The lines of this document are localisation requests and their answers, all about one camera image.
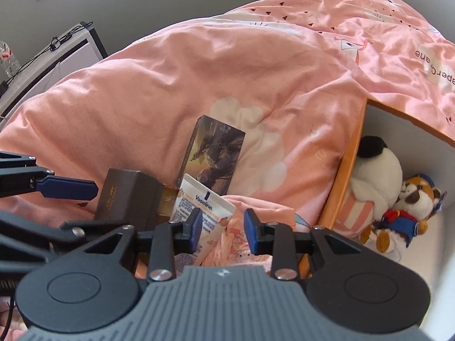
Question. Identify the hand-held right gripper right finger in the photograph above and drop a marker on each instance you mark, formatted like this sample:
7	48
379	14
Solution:
250	231

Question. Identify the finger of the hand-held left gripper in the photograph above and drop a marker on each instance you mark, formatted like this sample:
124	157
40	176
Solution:
35	227
71	188

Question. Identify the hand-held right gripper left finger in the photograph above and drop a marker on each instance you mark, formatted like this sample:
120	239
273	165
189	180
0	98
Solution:
196	229

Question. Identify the white printed packet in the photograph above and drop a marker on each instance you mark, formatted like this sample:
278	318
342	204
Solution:
209	202

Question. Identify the dark grey box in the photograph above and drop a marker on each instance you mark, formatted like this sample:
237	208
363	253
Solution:
128	195

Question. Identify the dark picture card box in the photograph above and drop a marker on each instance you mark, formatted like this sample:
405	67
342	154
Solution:
213	152

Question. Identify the orange storage box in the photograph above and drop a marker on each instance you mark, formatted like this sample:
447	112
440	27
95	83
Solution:
408	142

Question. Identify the panda plush toy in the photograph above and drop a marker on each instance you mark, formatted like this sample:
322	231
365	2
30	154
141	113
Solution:
376	174

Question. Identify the clear plastic bottle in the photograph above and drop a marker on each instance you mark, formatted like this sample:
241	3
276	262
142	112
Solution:
9	60

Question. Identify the pink printed blanket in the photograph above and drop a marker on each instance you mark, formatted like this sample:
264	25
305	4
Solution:
177	78

